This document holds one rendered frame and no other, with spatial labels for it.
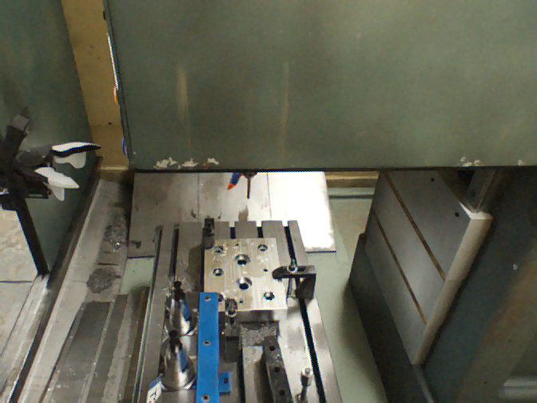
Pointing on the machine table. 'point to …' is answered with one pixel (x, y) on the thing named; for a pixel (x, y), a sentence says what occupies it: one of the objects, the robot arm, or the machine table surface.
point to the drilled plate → (276, 311)
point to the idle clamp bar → (269, 361)
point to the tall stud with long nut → (305, 384)
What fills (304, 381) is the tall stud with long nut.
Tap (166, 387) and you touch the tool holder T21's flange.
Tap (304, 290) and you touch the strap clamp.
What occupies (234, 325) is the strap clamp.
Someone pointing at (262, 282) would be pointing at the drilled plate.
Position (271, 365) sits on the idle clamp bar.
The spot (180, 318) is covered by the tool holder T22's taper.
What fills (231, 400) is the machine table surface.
